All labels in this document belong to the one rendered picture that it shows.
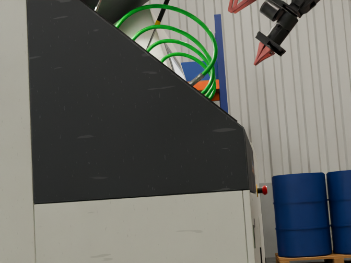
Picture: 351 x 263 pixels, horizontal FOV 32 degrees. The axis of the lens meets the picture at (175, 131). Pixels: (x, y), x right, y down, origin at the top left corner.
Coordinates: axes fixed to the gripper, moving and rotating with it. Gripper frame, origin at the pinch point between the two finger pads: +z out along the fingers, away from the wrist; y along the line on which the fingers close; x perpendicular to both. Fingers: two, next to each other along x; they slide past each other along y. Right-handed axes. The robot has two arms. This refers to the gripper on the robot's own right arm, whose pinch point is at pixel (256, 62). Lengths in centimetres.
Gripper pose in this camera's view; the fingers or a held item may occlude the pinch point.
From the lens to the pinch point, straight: 208.5
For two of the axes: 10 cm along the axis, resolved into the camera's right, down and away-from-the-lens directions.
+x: -4.0, -0.8, -9.1
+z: -5.8, 7.9, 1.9
